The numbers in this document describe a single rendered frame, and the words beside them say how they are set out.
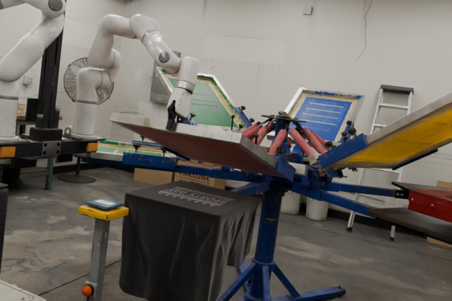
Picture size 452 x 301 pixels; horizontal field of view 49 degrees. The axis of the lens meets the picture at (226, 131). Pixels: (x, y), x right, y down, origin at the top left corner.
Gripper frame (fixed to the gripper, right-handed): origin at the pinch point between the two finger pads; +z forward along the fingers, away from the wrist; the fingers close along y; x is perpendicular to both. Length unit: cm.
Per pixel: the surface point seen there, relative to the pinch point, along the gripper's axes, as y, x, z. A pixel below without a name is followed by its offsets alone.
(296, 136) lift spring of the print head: -118, 15, -28
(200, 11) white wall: -417, -248, -248
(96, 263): 9, -11, 56
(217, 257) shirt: -25, 20, 45
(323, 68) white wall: -434, -58, -186
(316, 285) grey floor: -242, 22, 64
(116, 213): 14.2, -5.7, 36.8
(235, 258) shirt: -45, 21, 45
